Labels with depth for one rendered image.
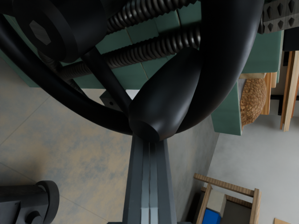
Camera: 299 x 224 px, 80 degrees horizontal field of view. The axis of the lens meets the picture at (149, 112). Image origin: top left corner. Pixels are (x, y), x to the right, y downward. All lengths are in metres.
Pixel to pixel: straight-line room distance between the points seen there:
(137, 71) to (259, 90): 0.26
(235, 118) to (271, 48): 0.23
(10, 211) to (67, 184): 0.39
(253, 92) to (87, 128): 0.98
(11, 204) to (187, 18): 0.86
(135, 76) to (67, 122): 0.74
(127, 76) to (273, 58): 0.33
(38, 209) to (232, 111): 0.82
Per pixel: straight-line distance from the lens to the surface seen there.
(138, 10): 0.20
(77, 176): 1.25
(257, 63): 0.22
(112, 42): 0.42
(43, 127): 1.07
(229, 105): 0.39
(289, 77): 3.01
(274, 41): 0.20
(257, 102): 0.42
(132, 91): 0.52
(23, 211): 0.92
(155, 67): 0.39
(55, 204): 0.99
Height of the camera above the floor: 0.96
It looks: 36 degrees down
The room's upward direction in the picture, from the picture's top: 96 degrees clockwise
